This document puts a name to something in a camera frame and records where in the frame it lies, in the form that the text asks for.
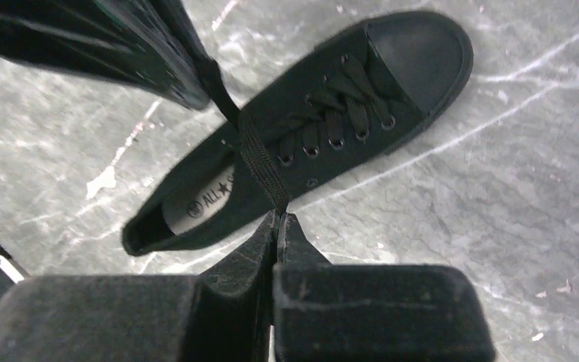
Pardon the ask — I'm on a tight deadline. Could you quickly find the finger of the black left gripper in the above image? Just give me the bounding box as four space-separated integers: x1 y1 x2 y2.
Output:
0 1 210 109

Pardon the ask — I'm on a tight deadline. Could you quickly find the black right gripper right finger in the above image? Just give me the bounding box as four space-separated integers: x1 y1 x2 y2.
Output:
272 213 495 361

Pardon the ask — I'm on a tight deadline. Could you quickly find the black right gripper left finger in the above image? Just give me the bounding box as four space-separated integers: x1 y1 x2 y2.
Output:
0 213 278 361

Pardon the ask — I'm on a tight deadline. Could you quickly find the black canvas sneaker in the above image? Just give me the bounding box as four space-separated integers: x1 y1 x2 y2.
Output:
121 11 473 256

